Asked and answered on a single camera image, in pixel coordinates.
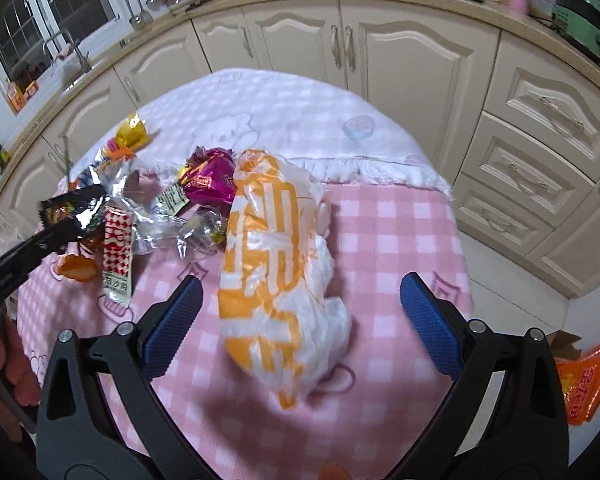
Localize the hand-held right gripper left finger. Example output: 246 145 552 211
36 276 216 480

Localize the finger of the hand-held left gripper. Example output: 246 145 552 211
0 217 88 286

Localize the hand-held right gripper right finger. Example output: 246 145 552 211
387 272 570 480

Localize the orange snack packet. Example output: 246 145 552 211
55 252 103 283

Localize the black snack wrapper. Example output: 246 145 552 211
40 184 108 241

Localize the red white checked wrapper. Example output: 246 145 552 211
100 205 133 311

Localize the clear plastic wrapper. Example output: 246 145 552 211
95 157 156 211
132 212 191 256

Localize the clear candy wrapper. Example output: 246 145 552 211
177 207 228 261

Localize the white orange plastic bag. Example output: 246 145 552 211
217 148 353 410

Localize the orange multicolour candy wrapper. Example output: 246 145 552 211
99 139 137 171

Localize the green label wrapper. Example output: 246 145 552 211
157 182 191 216

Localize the yellow foil wrapper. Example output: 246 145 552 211
116 111 161 152

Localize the magenta foil wrapper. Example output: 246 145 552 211
176 146 238 207

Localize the person's left hand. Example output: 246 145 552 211
0 317 42 443

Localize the person's right hand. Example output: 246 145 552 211
320 462 353 480

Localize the pink checked blanket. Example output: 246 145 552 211
15 180 476 480

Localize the cream cabinet drawer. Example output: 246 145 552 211
480 35 600 181
452 180 556 256
460 112 600 211

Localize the cardboard box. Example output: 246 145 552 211
547 330 583 361

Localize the orange packet on windowsill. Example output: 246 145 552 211
5 79 40 113

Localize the large orange bag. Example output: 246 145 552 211
555 332 600 426

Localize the metal sink faucet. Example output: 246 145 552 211
42 29 93 73

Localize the small clear plastic lid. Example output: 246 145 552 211
342 115 376 141

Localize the kitchen window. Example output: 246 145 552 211
0 0 116 78

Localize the cream kitchen cabinet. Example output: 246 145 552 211
0 0 600 301

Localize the green kitchen appliance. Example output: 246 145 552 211
550 0 600 78

